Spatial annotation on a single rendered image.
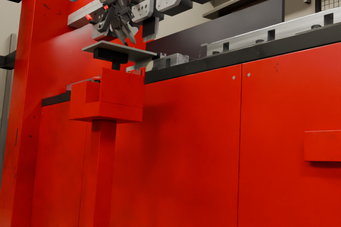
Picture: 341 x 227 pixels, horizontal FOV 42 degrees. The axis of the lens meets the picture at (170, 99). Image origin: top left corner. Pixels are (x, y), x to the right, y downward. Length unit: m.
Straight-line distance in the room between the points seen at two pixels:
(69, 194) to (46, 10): 1.13
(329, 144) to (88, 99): 0.75
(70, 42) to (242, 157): 1.73
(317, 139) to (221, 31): 1.42
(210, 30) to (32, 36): 1.02
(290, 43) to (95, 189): 0.73
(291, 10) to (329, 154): 2.96
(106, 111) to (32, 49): 1.37
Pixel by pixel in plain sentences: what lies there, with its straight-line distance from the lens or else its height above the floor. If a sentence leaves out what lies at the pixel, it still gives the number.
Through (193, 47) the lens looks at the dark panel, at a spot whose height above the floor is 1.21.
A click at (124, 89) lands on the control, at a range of 1.40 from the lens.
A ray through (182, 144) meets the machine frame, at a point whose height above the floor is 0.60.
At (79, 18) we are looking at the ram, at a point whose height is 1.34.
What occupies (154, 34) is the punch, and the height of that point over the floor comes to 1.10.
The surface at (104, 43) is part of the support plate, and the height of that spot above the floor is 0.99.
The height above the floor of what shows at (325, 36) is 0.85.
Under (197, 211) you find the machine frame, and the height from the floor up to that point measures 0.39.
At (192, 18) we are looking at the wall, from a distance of 5.45.
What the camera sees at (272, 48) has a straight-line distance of 1.24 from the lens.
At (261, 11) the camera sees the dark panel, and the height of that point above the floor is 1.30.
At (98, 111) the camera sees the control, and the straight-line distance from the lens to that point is 1.35.
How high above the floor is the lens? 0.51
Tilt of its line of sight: 9 degrees up
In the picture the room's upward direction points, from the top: 3 degrees clockwise
